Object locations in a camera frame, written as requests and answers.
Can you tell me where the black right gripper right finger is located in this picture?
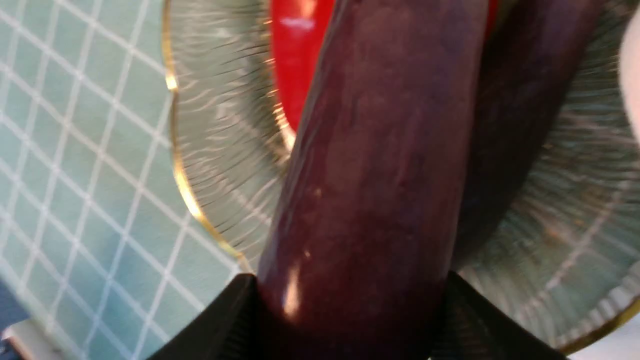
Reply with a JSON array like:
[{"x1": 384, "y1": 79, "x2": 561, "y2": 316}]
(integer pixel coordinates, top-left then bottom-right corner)
[{"x1": 430, "y1": 271, "x2": 567, "y2": 360}]

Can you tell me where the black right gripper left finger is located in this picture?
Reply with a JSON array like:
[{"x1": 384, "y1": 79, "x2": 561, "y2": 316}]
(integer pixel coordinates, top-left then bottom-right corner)
[{"x1": 149, "y1": 273, "x2": 261, "y2": 360}]

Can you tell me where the purple eggplant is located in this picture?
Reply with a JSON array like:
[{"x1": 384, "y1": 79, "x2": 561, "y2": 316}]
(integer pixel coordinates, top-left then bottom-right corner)
[{"x1": 257, "y1": 0, "x2": 489, "y2": 360}]

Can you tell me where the clear glass plate gold rim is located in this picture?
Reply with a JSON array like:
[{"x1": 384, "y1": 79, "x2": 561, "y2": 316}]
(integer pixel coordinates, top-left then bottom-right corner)
[{"x1": 162, "y1": 0, "x2": 639, "y2": 354}]

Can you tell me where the green checkered tablecloth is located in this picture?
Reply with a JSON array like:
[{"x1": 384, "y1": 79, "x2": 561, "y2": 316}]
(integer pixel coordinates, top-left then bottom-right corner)
[{"x1": 0, "y1": 0, "x2": 238, "y2": 360}]

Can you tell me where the red pepper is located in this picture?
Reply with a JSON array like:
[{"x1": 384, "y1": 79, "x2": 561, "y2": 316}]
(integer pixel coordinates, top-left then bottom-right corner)
[{"x1": 269, "y1": 0, "x2": 500, "y2": 132}]

